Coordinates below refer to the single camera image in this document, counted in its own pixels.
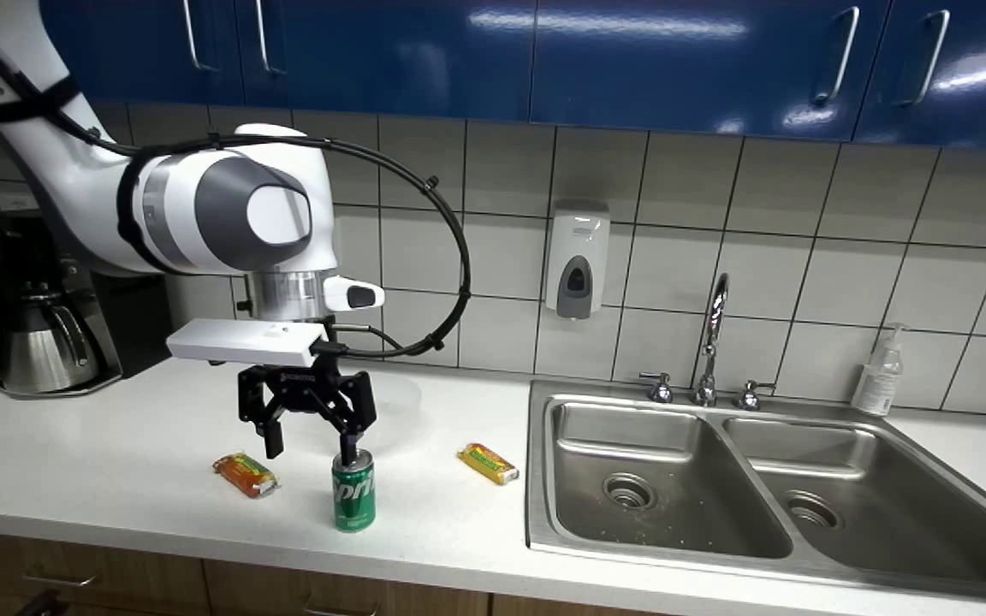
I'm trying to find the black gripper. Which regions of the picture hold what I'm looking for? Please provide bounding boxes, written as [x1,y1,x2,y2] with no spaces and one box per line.
[231,347,380,468]

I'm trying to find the green sprite can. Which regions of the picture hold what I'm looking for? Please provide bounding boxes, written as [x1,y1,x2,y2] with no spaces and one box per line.
[328,445,380,536]

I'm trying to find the orange snack bar wrapper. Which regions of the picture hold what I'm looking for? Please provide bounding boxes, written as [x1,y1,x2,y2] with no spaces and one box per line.
[210,447,284,502]

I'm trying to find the yellow snack bar wrapper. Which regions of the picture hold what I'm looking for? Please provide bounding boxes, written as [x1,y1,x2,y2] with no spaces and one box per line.
[453,438,525,489]

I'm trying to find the wooden lower cabinets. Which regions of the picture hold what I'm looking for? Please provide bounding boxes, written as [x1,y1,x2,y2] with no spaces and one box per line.
[0,525,662,616]

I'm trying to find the black coffee maker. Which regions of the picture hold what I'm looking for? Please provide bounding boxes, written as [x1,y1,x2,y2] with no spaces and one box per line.
[0,208,179,405]

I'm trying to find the steel coffee carafe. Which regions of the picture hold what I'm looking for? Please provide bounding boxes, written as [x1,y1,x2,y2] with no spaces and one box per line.
[0,280,107,399]

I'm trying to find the round metal sink drain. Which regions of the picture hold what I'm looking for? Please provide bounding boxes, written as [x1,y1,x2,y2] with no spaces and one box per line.
[785,489,842,535]
[603,468,658,512]

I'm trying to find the chrome faucet knob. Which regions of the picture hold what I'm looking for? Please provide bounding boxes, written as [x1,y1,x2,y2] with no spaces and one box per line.
[635,370,681,407]
[733,375,781,413]

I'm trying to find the chrome sink faucet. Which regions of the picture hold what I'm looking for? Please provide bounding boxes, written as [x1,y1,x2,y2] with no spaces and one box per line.
[687,268,737,411]

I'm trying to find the stainless steel double sink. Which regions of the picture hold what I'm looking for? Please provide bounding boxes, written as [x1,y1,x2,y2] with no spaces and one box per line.
[521,375,986,608]

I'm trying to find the blue upper cabinets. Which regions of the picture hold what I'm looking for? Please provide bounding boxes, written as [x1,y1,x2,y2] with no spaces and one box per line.
[37,0,986,159]

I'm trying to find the clear soap bottle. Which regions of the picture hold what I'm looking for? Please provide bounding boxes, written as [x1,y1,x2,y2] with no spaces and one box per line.
[848,321,906,422]

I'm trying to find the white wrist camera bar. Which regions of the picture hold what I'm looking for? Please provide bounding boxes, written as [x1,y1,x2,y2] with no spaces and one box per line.
[162,315,339,372]

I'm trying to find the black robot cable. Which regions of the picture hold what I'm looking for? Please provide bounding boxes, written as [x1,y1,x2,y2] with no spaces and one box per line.
[0,11,477,361]

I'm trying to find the silver drawer handle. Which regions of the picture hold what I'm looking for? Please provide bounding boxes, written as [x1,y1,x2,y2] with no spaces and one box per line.
[18,570,98,596]

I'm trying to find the white wall soap dispenser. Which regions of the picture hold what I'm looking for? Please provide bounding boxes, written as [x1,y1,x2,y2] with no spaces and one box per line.
[539,201,614,324]

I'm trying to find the silver upper cabinet handle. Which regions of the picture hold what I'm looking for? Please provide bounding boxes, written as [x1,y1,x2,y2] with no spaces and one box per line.
[905,6,956,114]
[809,3,867,114]
[179,0,204,76]
[248,0,277,76]

